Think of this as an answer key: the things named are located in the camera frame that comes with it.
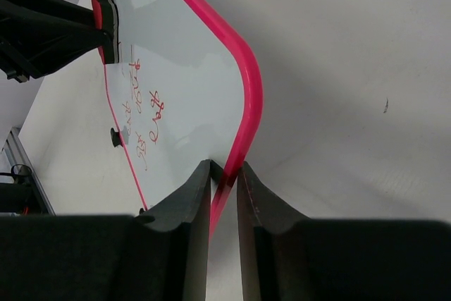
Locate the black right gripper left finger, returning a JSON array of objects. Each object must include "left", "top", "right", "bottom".
[{"left": 1, "top": 160, "right": 211, "bottom": 300}]

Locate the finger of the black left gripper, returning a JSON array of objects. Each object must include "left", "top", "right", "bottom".
[
  {"left": 4, "top": 0, "right": 95, "bottom": 27},
  {"left": 1, "top": 0, "right": 105, "bottom": 83}
]

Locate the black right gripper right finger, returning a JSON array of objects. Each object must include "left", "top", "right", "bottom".
[{"left": 237, "top": 164, "right": 450, "bottom": 300}]

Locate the red bone shaped eraser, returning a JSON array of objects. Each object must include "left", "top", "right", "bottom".
[{"left": 91, "top": 0, "right": 120, "bottom": 65}]

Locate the pink framed whiteboard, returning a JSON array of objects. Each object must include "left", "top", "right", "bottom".
[{"left": 104, "top": 0, "right": 264, "bottom": 228}]

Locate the black whiteboard foot left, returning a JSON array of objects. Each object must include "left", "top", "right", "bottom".
[{"left": 110, "top": 128, "right": 123, "bottom": 147}]

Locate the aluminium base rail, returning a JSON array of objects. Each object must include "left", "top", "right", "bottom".
[{"left": 1, "top": 128, "right": 54, "bottom": 216}]

